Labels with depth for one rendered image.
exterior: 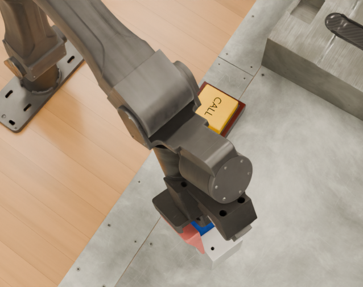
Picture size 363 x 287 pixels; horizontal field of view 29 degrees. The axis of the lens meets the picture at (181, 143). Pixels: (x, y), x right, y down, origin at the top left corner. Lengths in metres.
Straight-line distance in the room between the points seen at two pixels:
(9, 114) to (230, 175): 0.53
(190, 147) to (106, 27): 0.15
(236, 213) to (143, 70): 0.18
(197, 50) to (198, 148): 0.50
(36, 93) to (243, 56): 0.35
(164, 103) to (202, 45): 0.49
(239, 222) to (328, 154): 0.40
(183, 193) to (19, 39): 0.34
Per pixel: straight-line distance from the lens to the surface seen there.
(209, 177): 0.75
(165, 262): 1.09
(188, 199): 0.83
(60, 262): 1.11
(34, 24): 0.98
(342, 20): 1.18
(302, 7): 1.21
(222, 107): 1.13
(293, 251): 1.11
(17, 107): 1.19
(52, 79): 1.17
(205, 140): 0.75
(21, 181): 1.15
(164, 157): 0.81
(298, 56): 1.13
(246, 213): 0.79
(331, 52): 1.15
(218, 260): 0.95
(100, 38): 0.76
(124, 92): 0.74
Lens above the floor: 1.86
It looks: 68 degrees down
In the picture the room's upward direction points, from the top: 2 degrees clockwise
